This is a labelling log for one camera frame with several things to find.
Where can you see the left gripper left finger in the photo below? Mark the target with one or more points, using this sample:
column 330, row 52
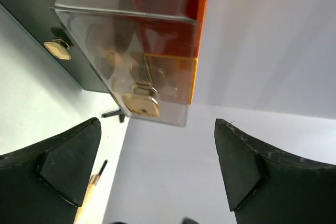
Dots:
column 46, row 182

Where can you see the far right thin black brush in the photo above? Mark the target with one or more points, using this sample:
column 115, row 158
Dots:
column 103, row 167

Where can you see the yellow drawer box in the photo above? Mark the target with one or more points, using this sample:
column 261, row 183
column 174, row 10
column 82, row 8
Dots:
column 172, row 77

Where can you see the black fan brush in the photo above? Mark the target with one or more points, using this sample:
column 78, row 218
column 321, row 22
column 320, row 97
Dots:
column 117, row 113

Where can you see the dark orange drawer box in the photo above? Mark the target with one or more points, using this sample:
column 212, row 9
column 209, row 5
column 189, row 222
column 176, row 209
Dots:
column 170, row 27

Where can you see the right beige concealer tube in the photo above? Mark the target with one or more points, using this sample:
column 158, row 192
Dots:
column 89, row 192

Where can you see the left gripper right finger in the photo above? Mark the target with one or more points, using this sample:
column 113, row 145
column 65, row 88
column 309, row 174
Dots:
column 265, row 184

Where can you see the dark teal drawer cabinet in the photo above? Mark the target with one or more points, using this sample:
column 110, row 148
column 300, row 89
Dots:
column 41, row 21

